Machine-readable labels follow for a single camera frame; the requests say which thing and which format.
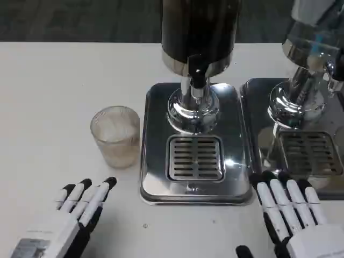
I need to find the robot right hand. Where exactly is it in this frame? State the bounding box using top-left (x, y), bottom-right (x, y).
top-left (235, 170), bottom-right (344, 258)

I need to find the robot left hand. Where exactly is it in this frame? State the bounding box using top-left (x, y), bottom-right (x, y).
top-left (8, 176), bottom-right (118, 258)

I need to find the clear ribbed glass cup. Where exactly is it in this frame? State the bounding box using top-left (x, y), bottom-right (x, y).
top-left (90, 105), bottom-right (141, 169)

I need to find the steel drip grid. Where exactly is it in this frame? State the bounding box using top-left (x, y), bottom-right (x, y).
top-left (167, 135), bottom-right (226, 182)
top-left (278, 131), bottom-right (344, 177)

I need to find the steel drip tray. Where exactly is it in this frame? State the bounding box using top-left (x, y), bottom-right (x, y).
top-left (139, 82), bottom-right (255, 206)
top-left (239, 77), bottom-right (344, 201)

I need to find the clear drink dispenser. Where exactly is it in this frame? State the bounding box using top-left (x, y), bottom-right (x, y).
top-left (267, 0), bottom-right (344, 130)

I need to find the chrome dispenser tap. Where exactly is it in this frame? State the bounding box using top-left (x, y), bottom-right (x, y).
top-left (325, 60), bottom-right (344, 94)

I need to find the black dispenser tap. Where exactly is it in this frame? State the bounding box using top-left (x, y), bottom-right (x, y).
top-left (188, 55), bottom-right (209, 104)

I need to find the dark drink dispenser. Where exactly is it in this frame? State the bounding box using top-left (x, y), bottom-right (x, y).
top-left (160, 0), bottom-right (240, 135)

